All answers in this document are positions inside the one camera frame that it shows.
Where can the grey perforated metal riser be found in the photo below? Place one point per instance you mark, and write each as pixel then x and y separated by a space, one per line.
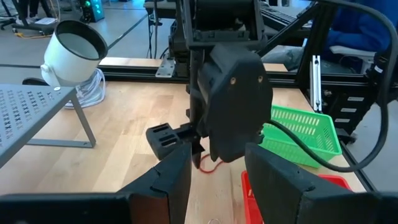
pixel 31 109

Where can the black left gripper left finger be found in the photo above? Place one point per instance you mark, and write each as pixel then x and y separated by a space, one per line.
pixel 174 180

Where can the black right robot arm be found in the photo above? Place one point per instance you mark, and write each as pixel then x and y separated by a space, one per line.
pixel 178 46

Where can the silver aluminium bar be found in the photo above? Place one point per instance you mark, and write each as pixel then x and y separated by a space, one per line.
pixel 315 84

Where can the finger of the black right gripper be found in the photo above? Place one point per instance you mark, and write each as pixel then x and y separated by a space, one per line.
pixel 198 155

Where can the white round spot lamp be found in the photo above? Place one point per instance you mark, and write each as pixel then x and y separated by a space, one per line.
pixel 68 62

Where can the grey office chair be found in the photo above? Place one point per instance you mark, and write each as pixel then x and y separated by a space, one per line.
pixel 351 51

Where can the green plastic basket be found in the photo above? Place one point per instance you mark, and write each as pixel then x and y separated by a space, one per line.
pixel 311 137

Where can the person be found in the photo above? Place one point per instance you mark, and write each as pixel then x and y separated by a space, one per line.
pixel 357 28

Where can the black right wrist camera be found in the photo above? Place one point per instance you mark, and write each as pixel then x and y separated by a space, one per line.
pixel 236 109

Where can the computer with teal light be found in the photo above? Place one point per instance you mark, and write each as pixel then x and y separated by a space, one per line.
pixel 91 9

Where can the red plastic basket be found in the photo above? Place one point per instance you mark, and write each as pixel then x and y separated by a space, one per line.
pixel 248 202

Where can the white paper sheet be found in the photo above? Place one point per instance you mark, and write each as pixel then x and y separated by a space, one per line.
pixel 46 21

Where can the large red-brown rubber band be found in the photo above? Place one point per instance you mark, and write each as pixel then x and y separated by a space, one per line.
pixel 214 170

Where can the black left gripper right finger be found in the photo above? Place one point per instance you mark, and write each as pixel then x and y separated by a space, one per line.
pixel 280 193

